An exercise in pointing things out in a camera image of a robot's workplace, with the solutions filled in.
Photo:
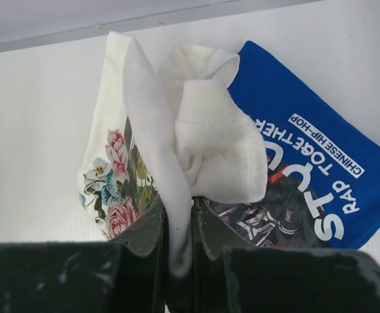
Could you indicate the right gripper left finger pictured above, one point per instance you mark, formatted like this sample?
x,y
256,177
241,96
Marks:
x,y
124,274

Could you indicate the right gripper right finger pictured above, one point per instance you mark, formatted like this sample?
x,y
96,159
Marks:
x,y
231,275

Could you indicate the white t shirt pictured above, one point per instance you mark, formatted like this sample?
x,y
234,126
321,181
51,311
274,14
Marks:
x,y
165,137

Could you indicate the blue folded t shirt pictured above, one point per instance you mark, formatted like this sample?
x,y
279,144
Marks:
x,y
323,188

